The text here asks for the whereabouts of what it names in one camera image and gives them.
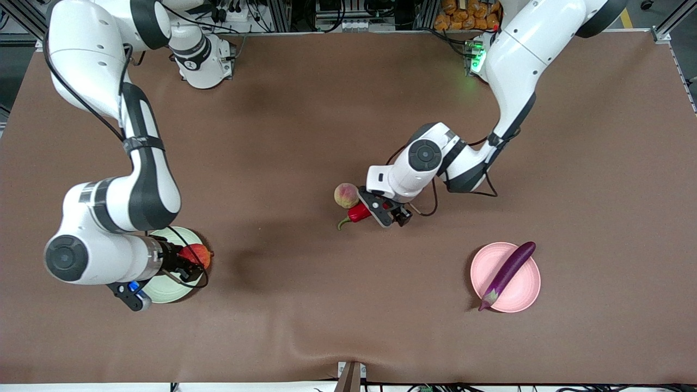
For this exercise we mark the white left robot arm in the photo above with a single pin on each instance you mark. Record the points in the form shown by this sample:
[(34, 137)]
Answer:
[(517, 60)]

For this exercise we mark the pink plate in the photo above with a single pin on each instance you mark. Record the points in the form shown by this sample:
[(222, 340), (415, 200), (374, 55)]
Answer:
[(517, 291)]

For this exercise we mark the white power strip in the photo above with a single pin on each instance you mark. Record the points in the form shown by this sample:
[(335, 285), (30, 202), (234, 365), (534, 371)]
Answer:
[(239, 11)]

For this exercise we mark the red chili pepper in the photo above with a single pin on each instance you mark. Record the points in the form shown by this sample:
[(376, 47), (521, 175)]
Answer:
[(358, 213)]

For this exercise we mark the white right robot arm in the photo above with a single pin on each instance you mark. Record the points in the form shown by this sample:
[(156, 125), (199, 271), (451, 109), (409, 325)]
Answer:
[(147, 179)]

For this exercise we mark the aluminium frame post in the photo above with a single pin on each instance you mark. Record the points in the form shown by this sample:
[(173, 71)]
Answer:
[(27, 22), (672, 19)]

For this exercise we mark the pale green plate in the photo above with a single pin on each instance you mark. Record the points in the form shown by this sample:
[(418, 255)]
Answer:
[(174, 291)]

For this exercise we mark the red pomegranate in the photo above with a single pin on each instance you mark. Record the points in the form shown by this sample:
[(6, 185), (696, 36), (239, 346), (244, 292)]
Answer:
[(197, 255)]

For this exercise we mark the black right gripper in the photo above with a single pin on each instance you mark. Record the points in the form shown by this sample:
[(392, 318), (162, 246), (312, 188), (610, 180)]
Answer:
[(170, 258)]

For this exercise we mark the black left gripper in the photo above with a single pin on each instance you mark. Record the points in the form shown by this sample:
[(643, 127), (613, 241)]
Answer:
[(402, 214)]

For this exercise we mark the purple eggplant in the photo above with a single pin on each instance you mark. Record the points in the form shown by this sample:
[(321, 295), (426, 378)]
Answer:
[(506, 276)]

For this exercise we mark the peach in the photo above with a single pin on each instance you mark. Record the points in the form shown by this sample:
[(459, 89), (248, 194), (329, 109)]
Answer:
[(347, 195)]

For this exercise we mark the grey table edge bracket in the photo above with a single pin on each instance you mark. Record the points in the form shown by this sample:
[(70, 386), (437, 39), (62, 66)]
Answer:
[(351, 375)]

